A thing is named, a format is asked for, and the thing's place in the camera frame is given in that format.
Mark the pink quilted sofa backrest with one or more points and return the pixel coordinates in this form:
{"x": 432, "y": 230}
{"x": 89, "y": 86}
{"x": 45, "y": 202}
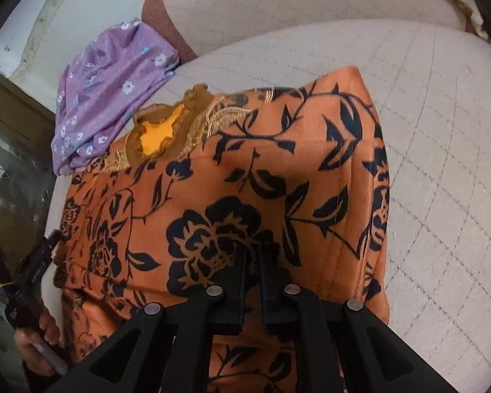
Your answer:
{"x": 197, "y": 27}

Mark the orange black floral garment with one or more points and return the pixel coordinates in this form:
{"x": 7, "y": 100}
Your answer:
{"x": 302, "y": 173}

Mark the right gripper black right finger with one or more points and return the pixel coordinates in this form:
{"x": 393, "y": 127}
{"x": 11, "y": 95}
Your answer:
{"x": 341, "y": 347}

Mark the person's left hand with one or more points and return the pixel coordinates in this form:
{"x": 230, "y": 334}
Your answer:
{"x": 26, "y": 340}

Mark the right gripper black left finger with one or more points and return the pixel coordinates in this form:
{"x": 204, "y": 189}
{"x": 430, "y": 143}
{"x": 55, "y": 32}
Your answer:
{"x": 165, "y": 349}

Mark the brown glass panel door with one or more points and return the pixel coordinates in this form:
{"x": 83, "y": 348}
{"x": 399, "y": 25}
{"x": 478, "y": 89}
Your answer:
{"x": 26, "y": 177}

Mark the purple floral garment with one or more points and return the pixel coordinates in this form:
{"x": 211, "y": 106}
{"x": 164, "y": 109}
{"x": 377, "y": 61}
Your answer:
{"x": 101, "y": 88}

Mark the pink quilted sofa seat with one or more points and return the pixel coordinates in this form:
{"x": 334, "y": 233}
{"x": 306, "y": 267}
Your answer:
{"x": 431, "y": 87}

